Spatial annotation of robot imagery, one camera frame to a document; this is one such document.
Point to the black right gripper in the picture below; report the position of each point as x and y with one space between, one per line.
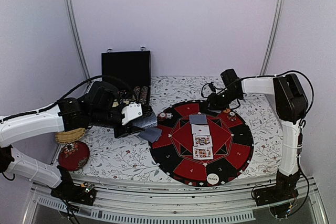
215 104

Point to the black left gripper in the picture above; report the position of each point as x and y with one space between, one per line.
129 129

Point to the blue playing card deck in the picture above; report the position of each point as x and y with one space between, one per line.
146 122

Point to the red black small chip stack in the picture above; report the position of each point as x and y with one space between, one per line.
232 116

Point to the face-down card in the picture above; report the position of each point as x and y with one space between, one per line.
198 119
158 133

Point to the red orange chip stack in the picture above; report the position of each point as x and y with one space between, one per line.
162 116

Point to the white black chip stack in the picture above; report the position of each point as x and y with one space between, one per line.
169 115

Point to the face-up ace card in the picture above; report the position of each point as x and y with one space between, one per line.
200 130

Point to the face-up queen card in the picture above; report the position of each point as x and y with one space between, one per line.
202 141

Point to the face-up king card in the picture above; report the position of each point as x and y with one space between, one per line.
202 153

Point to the white blue dealer button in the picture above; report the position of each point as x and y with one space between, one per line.
212 179

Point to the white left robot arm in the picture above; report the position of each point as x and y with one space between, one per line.
100 106

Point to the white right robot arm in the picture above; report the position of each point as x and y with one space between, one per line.
292 107

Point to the chip row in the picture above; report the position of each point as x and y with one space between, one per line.
143 97
136 92

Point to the far right chip row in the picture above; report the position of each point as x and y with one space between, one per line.
143 97

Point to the floral white tablecloth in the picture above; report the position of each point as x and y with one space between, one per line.
129 158

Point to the black poker chip case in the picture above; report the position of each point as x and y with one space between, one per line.
132 67

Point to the red floral round cushion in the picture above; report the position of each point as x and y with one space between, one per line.
74 156

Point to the woven bamboo tray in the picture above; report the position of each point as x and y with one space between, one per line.
69 136

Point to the round red black poker mat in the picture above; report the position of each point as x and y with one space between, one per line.
233 146

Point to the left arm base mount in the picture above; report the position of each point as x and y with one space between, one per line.
84 193

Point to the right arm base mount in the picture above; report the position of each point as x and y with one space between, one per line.
283 190

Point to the aluminium frame post left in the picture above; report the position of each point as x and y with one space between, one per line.
76 38

